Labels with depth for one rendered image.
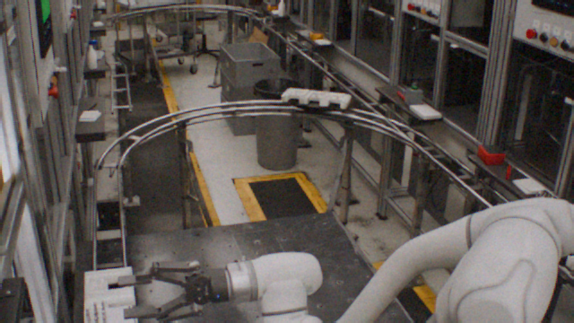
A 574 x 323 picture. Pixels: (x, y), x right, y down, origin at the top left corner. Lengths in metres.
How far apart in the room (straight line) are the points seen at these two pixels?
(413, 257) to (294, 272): 0.30
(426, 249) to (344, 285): 1.00
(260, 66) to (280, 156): 0.89
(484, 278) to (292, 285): 0.56
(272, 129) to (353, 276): 2.30
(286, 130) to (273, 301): 3.05
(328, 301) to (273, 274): 0.73
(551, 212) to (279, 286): 0.59
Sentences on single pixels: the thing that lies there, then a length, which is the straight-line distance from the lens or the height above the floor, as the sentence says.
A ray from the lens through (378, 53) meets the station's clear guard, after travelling 3.69.
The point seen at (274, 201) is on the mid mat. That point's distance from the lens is 3.92.
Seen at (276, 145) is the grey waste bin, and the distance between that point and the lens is 4.27.
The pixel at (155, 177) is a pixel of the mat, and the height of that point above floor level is 0.01.
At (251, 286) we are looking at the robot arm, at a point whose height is 1.14.
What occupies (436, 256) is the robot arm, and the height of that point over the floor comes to 1.32.
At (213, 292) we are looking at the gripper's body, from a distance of 1.24.
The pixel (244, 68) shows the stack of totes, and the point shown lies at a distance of 4.81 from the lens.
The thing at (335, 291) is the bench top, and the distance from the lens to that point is 2.01.
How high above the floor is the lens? 1.89
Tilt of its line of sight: 25 degrees down
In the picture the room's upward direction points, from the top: 1 degrees clockwise
